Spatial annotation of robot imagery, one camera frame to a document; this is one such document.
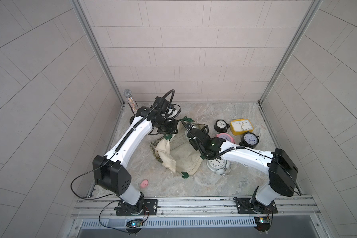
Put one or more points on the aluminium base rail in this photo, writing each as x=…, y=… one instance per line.
x=197, y=212

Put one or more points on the beige canvas tote bag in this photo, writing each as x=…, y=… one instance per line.
x=176, y=153

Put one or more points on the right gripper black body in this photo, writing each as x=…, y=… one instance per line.
x=195, y=146

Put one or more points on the pink alarm clock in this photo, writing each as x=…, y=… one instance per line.
x=226, y=137

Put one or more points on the controller board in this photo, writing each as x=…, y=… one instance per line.
x=134, y=224
x=263, y=224

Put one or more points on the right controller board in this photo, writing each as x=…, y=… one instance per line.
x=263, y=224

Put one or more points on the metal corner wall profile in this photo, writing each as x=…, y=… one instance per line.
x=303, y=26

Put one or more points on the left controller board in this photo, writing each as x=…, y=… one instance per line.
x=134, y=224

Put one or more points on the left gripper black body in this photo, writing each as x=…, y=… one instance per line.
x=167, y=126

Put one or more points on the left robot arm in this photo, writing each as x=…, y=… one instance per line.
x=110, y=170

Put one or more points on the yellow square alarm clock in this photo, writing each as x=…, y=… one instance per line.
x=241, y=126

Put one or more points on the black twin-bell alarm clock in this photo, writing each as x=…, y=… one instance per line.
x=221, y=126

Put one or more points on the pink eraser piece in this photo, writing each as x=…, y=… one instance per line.
x=144, y=184

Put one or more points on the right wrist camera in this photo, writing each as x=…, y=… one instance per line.
x=187, y=128

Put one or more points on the left metal corner profile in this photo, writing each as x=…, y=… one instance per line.
x=77, y=7

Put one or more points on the black and white alarm clock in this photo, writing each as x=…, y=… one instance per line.
x=249, y=139

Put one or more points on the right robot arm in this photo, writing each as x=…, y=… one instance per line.
x=281, y=171

